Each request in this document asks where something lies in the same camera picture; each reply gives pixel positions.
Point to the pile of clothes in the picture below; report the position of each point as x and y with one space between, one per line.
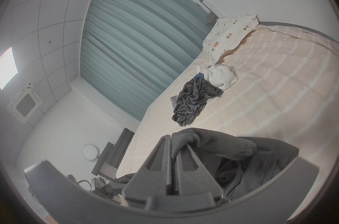
190 101

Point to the white printed pillow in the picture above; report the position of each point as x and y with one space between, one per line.
227 37

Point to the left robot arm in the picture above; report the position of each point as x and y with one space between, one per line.
104 185

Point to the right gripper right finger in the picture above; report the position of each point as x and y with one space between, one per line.
196 184

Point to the black T-shirt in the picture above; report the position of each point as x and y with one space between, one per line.
238 164

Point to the white square air vent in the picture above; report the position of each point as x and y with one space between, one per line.
25 103

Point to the grey bedside table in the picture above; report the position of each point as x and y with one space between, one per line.
211 18

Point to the white trash bin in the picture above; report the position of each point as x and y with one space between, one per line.
90 152

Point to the square light panel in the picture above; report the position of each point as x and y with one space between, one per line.
8 69

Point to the blue-green curtain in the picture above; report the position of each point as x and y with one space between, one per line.
132 32

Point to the bed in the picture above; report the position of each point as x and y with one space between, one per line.
264 85

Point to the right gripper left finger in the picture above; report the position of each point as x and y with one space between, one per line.
148 185

